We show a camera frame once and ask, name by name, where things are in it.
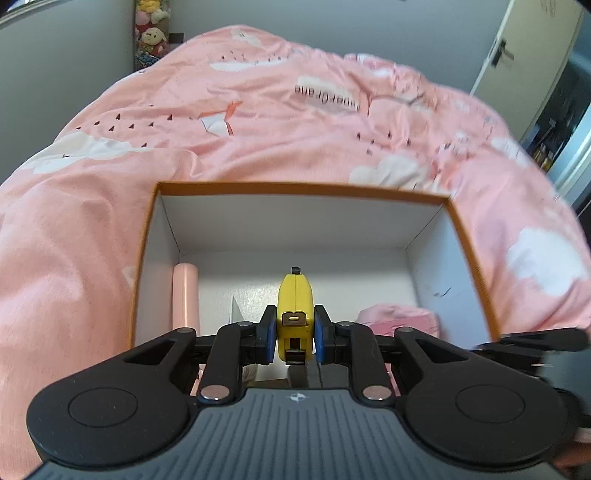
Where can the orange cardboard box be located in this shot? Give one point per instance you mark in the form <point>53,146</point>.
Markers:
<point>295,221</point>

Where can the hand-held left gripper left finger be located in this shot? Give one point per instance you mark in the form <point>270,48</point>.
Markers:
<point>270,337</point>

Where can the yellow tape measure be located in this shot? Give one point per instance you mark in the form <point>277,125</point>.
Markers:
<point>295,295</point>

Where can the pink printed blanket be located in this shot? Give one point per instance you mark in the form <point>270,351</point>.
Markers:
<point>92,207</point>

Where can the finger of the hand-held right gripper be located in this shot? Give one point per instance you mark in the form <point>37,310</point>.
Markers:
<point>517,361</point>
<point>531,339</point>

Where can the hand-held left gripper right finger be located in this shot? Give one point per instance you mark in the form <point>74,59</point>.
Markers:
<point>318,337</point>

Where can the white card packet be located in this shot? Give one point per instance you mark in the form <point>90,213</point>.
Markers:
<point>236,314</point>

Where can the pink fabric pouch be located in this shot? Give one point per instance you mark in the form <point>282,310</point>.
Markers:
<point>397,316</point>

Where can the clear tube of plush toys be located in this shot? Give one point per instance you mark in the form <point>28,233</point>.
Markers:
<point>152,37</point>

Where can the pink plastic case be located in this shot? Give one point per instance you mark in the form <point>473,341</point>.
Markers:
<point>184,295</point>

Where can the cream door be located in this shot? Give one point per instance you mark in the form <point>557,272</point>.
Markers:
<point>531,55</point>

